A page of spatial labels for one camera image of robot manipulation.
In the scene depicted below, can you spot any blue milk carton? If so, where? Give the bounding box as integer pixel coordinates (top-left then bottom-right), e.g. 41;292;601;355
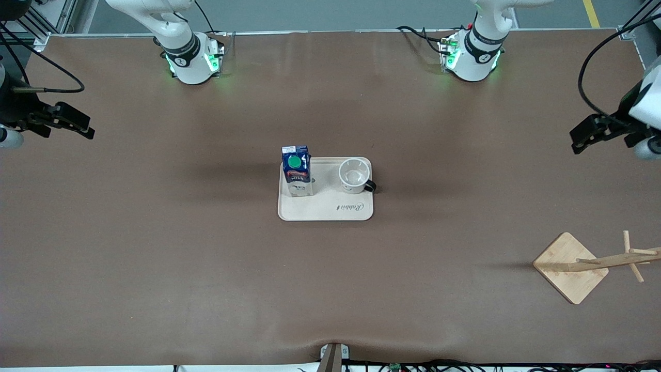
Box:
281;145;314;197

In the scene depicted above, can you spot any white mug black handle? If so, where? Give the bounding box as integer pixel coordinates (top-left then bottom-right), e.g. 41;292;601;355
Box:
338;157;378;195

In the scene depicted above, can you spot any beige plastic tray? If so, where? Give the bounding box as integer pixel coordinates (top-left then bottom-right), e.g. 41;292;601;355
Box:
278;157;373;222

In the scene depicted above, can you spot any wooden mug stand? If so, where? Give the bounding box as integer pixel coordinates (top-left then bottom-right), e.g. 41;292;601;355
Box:
533;230;661;305

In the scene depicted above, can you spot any black right camera cable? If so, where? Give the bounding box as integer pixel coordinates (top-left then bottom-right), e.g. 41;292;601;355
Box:
0;23;86;95

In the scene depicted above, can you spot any aluminium frame profile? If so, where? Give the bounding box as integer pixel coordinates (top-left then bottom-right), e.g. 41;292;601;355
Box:
15;0;78;52
617;0;661;42

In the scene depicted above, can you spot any black arm base cable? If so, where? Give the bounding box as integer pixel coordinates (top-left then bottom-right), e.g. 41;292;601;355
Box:
397;25;450;56

